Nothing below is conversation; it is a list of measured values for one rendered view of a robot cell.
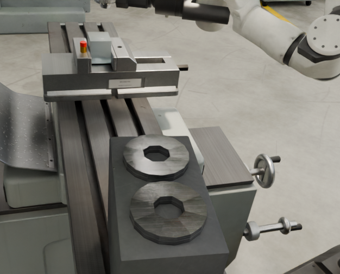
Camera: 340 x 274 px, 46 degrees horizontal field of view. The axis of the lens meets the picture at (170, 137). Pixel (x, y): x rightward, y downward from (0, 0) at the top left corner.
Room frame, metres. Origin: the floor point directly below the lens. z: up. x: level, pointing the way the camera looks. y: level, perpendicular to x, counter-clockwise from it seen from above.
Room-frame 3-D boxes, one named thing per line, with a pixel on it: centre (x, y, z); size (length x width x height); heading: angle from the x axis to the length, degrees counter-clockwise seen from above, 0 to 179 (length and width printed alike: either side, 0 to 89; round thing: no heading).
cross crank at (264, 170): (1.04, -0.29, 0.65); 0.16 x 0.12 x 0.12; 110
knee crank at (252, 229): (0.92, -0.37, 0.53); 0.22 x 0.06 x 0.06; 110
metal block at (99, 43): (0.95, 0.21, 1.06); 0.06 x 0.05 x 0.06; 20
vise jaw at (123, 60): (0.97, 0.15, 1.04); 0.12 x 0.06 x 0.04; 20
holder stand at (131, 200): (0.38, 0.00, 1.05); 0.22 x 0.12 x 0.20; 14
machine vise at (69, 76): (0.96, 0.18, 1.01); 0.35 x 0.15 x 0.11; 110
